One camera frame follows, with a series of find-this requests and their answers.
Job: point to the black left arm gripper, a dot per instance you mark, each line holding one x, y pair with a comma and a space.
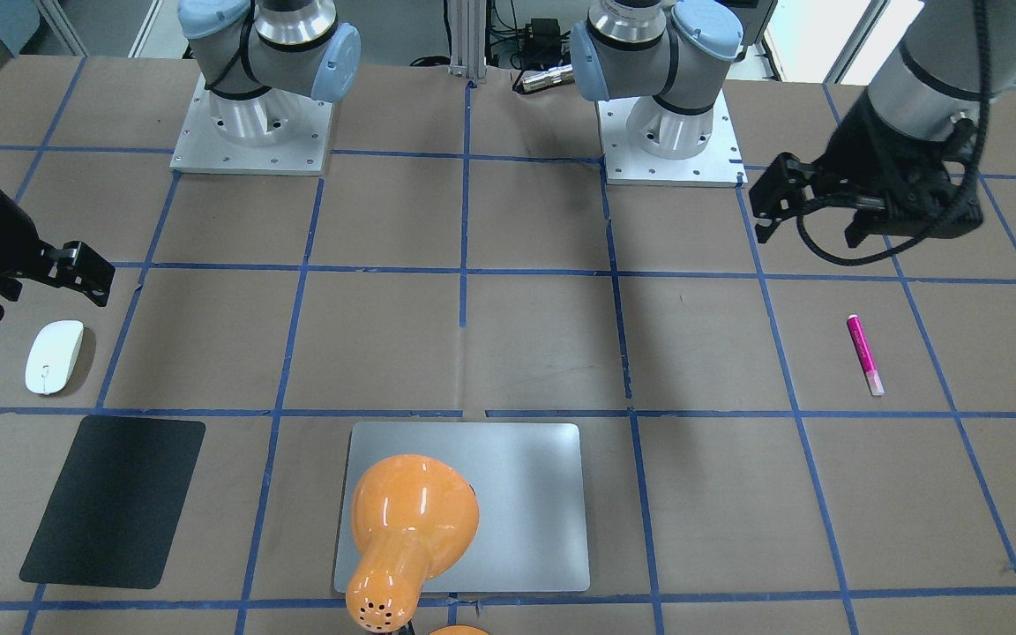
861, 148

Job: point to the white computer mouse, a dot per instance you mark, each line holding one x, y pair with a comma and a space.
53, 355

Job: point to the pink highlighter pen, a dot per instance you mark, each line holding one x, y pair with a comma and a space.
865, 356

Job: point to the black mousepad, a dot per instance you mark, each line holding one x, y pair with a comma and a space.
112, 516

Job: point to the orange desk lamp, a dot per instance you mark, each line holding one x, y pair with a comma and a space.
412, 518

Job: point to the silver apple laptop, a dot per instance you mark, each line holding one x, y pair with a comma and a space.
527, 477

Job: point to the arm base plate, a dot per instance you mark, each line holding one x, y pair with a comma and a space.
644, 144
275, 134

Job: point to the aluminium frame post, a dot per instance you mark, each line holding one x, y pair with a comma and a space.
468, 30

